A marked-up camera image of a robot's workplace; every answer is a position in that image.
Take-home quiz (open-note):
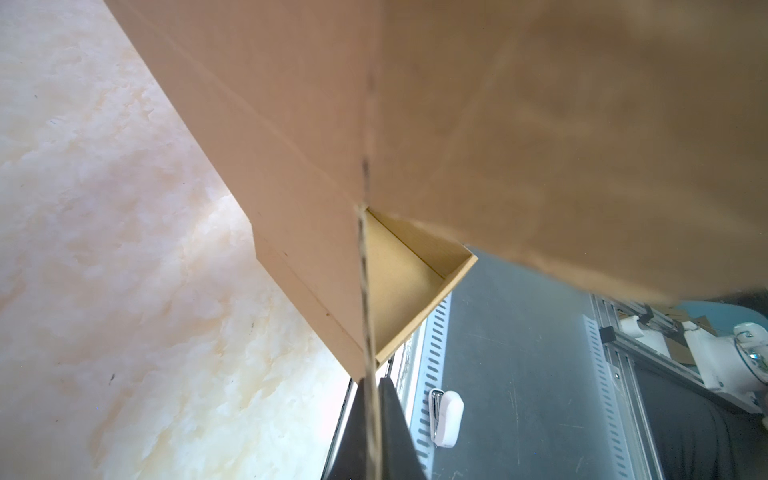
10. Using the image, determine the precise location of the grey perforated cable tray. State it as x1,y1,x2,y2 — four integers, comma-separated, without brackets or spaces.
401,294,452,479

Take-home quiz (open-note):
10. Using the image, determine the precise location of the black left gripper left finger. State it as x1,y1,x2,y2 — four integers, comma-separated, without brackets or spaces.
322,380,367,480

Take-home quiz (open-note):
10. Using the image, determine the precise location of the white clip device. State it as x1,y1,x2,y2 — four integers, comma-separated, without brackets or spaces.
428,388,465,448

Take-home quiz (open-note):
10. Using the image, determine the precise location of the brown cardboard box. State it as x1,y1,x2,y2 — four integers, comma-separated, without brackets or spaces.
103,0,768,480

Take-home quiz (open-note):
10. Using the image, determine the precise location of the white robot part outside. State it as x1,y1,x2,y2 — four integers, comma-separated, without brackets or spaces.
617,314,768,430

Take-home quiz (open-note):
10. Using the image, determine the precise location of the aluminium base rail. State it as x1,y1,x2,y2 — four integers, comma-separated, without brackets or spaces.
584,295,767,479

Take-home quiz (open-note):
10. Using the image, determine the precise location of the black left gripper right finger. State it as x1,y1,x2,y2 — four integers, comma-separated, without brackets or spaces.
379,377,426,480

